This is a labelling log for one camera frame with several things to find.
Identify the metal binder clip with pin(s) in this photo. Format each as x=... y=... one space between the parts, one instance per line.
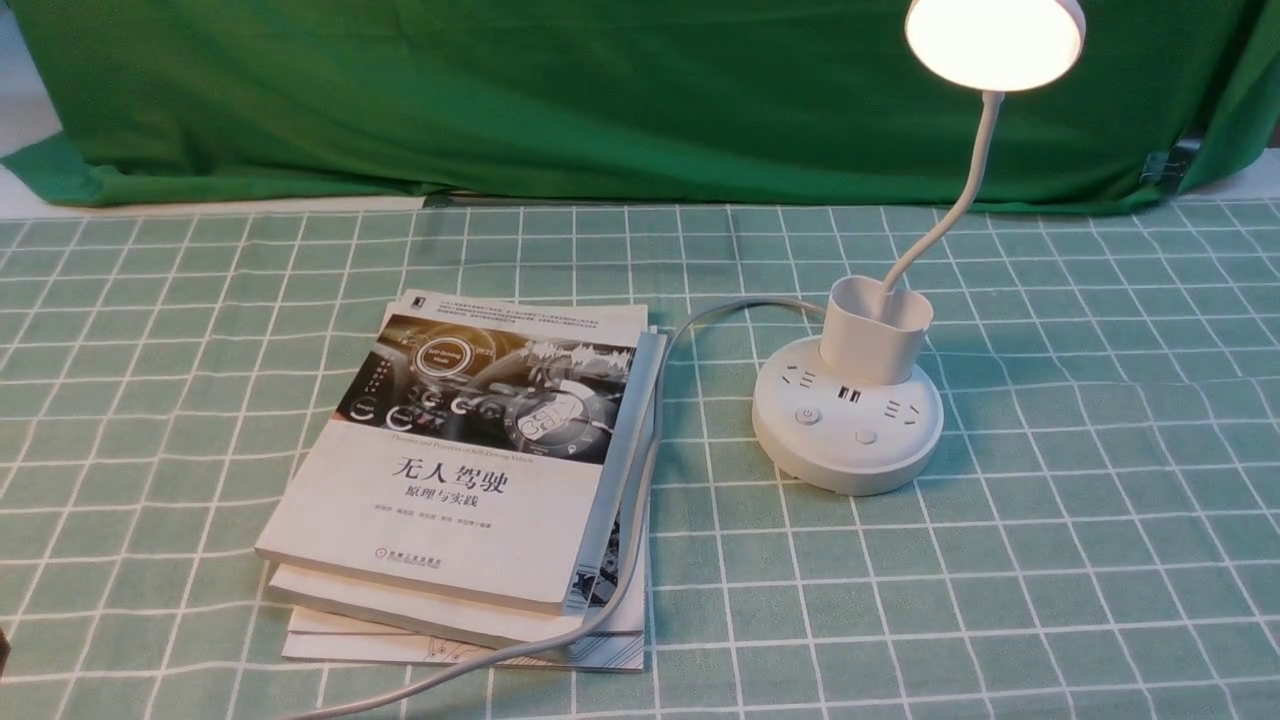
x=1166 y=170

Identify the green checkered tablecloth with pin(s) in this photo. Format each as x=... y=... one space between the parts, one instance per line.
x=1095 y=537

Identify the white desk lamp with sockets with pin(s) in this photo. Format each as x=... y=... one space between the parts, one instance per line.
x=850 y=410

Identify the top white autonomous driving book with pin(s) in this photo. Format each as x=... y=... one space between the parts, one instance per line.
x=470 y=450

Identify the green backdrop cloth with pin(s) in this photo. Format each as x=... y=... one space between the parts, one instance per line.
x=767 y=102

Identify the middle white book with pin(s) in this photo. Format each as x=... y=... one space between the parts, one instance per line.
x=610 y=500

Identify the bottom white book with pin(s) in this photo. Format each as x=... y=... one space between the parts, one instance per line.
x=336 y=619

